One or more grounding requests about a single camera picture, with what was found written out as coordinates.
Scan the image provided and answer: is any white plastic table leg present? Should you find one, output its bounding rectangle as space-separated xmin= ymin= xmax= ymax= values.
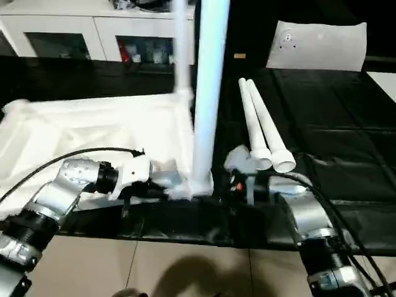
xmin=246 ymin=79 xmax=295 ymax=173
xmin=191 ymin=0 xmax=231 ymax=195
xmin=238 ymin=77 xmax=273 ymax=170
xmin=171 ymin=0 xmax=193 ymax=97

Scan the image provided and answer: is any white plastic table top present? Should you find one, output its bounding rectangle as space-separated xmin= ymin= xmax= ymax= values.
xmin=0 ymin=92 xmax=215 ymax=221

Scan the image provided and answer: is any dark robot foot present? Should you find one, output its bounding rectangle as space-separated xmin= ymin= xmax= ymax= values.
xmin=116 ymin=287 xmax=147 ymax=297

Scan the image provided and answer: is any black table mat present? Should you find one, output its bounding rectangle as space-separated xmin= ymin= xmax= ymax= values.
xmin=0 ymin=55 xmax=396 ymax=257

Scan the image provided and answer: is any black cabinet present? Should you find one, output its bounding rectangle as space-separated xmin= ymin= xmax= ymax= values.
xmin=228 ymin=0 xmax=279 ymax=67

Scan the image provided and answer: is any white plastic seat panel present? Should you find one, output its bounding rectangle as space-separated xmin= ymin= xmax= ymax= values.
xmin=265 ymin=20 xmax=368 ymax=72

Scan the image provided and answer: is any white cabinet with glass doors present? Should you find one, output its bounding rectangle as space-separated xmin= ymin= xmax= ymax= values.
xmin=0 ymin=0 xmax=199 ymax=64

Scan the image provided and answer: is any white flat board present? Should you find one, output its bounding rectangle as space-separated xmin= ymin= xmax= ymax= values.
xmin=366 ymin=71 xmax=396 ymax=103

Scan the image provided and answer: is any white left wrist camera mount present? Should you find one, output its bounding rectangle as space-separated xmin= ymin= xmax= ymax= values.
xmin=108 ymin=156 xmax=154 ymax=200

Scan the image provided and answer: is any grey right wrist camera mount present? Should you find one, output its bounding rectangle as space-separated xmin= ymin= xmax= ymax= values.
xmin=224 ymin=145 xmax=258 ymax=205

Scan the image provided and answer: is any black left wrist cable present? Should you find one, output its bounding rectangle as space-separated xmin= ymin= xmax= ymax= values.
xmin=0 ymin=147 xmax=146 ymax=202

